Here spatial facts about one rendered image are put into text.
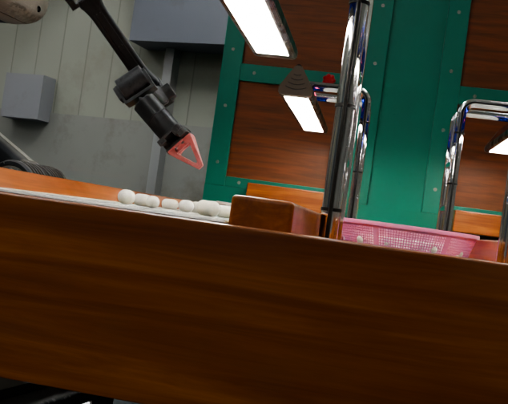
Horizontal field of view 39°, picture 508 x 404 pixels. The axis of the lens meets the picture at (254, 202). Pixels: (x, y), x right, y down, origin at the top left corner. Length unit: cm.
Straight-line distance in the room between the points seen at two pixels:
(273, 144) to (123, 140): 274
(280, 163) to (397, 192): 41
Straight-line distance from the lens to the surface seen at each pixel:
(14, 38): 585
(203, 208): 97
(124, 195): 104
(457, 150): 187
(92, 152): 522
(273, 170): 245
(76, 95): 539
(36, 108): 540
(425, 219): 242
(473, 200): 245
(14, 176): 93
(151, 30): 488
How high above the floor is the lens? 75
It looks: 1 degrees up
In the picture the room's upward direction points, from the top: 8 degrees clockwise
